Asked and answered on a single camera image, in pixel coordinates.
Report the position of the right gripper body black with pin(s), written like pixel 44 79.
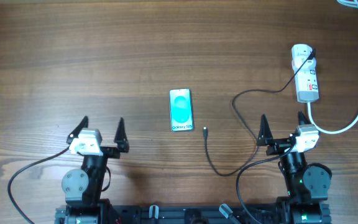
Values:
pixel 278 146

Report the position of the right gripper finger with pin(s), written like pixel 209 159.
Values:
pixel 302 119
pixel 265 137

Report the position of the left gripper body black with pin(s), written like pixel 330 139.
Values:
pixel 109 152

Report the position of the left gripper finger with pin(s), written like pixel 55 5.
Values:
pixel 121 138
pixel 74 134

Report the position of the smartphone with teal screen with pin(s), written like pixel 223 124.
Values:
pixel 181 114

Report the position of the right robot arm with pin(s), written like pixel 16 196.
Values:
pixel 307 184

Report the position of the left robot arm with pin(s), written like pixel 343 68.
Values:
pixel 83 186

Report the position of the white power strip socket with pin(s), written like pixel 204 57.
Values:
pixel 304 67

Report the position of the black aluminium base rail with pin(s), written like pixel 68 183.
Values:
pixel 257 213

